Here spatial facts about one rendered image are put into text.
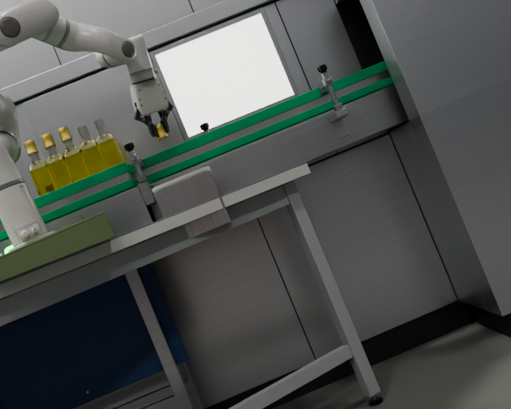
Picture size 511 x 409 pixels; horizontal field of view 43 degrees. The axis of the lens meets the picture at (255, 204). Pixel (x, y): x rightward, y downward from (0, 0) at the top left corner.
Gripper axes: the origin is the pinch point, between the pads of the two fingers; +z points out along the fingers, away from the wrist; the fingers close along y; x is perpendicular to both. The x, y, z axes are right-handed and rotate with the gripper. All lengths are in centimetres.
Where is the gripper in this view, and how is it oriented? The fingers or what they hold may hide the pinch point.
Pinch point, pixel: (158, 128)
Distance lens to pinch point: 208.7
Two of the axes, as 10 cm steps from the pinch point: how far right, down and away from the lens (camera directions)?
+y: -7.9, 3.5, -5.0
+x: 5.5, 0.6, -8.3
